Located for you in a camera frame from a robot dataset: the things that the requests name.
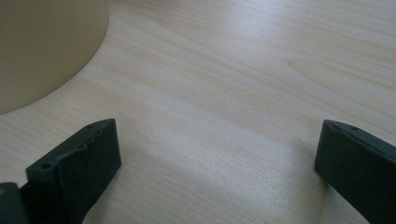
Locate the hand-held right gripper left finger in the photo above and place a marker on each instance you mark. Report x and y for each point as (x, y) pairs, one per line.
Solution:
(77, 174)

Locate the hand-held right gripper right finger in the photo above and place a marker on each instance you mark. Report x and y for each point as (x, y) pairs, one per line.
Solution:
(361, 174)

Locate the round beige mat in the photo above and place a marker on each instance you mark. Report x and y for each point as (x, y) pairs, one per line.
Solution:
(40, 46)

